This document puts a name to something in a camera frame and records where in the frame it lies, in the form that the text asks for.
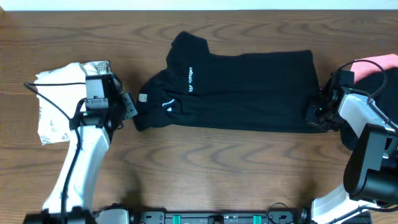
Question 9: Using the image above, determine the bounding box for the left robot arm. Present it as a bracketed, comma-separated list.
[24, 74, 137, 224]

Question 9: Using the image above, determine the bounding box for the white patterned folded cloth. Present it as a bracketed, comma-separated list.
[34, 60, 111, 145]

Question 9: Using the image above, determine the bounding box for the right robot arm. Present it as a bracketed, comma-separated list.
[296, 68, 397, 223]

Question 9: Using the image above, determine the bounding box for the black clothes pile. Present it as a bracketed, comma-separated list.
[340, 67, 398, 151]

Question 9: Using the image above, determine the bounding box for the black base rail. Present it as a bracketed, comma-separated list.
[96, 201, 373, 224]

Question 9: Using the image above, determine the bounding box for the pink garment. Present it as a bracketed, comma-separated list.
[350, 54, 398, 83]

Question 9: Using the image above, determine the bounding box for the black t-shirt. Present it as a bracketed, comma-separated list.
[134, 32, 319, 133]

